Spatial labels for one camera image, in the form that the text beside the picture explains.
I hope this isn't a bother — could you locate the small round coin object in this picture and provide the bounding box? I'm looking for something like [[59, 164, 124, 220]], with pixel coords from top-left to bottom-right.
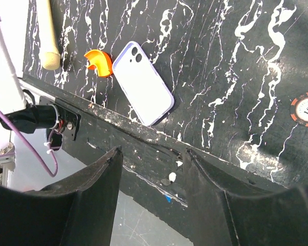
[[290, 92, 308, 127]]

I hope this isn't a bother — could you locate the lavender phone case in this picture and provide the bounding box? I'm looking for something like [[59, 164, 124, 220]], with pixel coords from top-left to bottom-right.
[[112, 41, 175, 127]]

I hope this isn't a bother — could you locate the orange curved pipe piece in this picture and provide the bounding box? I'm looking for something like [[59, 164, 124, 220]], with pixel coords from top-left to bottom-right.
[[84, 49, 113, 77]]

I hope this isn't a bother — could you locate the cream wooden pestle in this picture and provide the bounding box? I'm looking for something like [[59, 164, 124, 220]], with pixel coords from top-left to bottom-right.
[[36, 0, 61, 71]]

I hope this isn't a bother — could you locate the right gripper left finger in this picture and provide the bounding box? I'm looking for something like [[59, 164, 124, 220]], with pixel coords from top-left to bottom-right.
[[0, 147, 123, 245]]

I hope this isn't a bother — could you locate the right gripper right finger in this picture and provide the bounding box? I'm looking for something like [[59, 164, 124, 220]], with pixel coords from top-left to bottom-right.
[[183, 149, 308, 245]]

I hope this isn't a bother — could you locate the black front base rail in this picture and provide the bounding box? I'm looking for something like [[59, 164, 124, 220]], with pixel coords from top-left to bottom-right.
[[17, 74, 308, 246]]

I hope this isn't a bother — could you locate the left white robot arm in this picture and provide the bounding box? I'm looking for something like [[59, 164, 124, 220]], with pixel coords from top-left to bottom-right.
[[0, 1, 60, 151]]

